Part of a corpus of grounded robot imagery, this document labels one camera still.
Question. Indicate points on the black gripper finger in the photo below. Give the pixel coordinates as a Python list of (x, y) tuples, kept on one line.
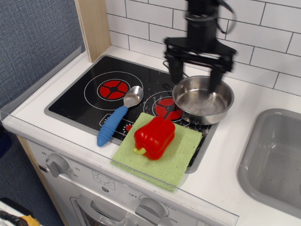
[(215, 78), (175, 69)]

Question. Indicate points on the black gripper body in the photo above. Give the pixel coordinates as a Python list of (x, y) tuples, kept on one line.
[(199, 47)]

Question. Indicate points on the blue handled metal spoon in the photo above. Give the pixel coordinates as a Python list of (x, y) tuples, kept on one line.
[(132, 98)]

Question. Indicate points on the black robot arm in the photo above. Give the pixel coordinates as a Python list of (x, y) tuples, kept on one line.
[(205, 8)]

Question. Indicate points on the black toy cooktop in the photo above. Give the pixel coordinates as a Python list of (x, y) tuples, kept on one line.
[(91, 99)]

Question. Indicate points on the steel frying pan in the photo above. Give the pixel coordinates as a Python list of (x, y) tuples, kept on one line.
[(198, 105)]

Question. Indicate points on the red toy bell pepper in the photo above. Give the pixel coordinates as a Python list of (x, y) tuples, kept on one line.
[(153, 139)]

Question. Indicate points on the green cloth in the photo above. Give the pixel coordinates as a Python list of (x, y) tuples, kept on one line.
[(168, 171)]

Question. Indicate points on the grey sink basin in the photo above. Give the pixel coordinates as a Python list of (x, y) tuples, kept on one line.
[(270, 169)]

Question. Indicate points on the grey right oven knob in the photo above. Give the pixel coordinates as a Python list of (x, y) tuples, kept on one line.
[(150, 210)]

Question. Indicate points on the grey oven knob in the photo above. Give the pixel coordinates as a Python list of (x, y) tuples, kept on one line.
[(150, 210), (56, 164)]

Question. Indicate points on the grey left oven knob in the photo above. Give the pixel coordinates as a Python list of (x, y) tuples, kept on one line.
[(56, 164)]

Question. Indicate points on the white toy oven front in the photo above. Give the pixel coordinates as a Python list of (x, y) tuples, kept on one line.
[(88, 198)]

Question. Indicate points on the yellow object at floor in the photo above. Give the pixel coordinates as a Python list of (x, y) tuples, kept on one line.
[(31, 221)]

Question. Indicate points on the wooden side post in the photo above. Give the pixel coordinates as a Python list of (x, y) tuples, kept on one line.
[(93, 20)]

